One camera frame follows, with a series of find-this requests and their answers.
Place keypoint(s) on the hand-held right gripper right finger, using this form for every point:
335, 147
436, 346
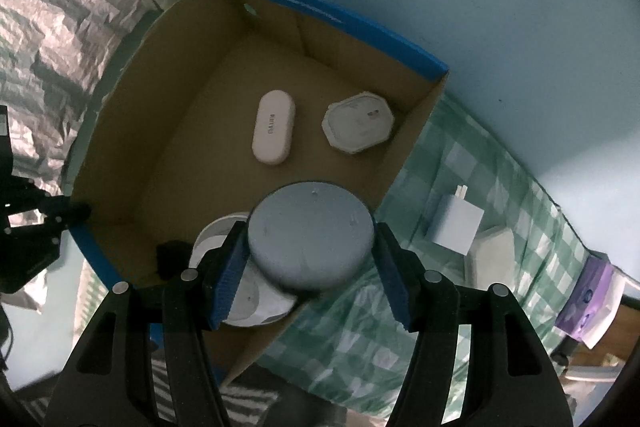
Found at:
397, 282

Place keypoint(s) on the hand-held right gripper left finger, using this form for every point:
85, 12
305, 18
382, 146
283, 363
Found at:
227, 282

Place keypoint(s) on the white octagonal box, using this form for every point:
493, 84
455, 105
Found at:
357, 122

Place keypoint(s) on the white rounded rectangular box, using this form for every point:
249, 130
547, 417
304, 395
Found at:
495, 257

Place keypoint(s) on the white oval case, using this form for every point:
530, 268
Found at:
273, 127

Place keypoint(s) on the green checkered cloth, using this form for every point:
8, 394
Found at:
450, 157

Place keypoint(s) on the blue cardboard box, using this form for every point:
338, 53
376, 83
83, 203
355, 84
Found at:
200, 132

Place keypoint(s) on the purple tissue pack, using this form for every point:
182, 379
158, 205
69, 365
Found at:
585, 302

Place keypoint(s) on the round black speaker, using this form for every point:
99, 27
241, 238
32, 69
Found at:
310, 232

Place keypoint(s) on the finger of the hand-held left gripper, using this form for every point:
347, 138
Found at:
70, 211

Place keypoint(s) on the grey striped cloth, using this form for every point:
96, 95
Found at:
250, 399

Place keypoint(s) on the white square power adapter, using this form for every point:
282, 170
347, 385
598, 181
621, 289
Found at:
452, 224

